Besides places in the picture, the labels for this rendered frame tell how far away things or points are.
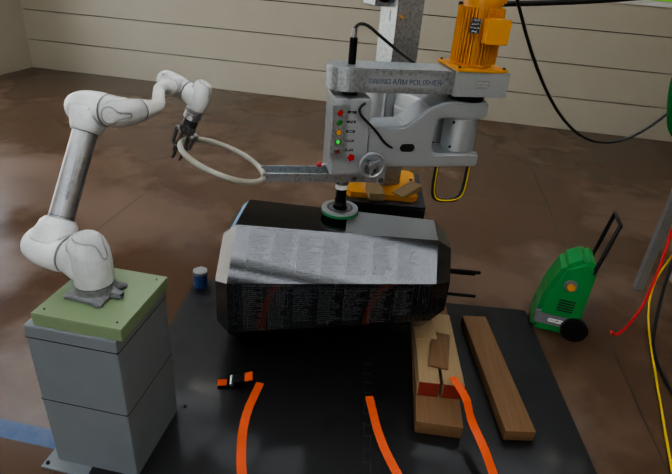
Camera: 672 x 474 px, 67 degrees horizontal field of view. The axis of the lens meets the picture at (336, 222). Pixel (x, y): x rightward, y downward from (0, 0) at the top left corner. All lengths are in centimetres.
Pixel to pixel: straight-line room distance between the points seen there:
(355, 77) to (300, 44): 619
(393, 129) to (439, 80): 34
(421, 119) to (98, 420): 210
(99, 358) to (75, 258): 41
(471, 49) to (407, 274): 122
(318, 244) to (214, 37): 682
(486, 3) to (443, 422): 211
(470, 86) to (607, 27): 612
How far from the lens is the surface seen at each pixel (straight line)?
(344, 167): 277
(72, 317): 226
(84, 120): 236
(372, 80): 266
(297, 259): 279
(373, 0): 334
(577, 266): 361
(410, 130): 281
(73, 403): 256
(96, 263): 221
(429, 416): 287
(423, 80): 275
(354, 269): 278
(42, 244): 235
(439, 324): 329
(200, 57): 948
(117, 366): 227
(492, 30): 278
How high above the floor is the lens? 217
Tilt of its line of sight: 27 degrees down
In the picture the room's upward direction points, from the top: 5 degrees clockwise
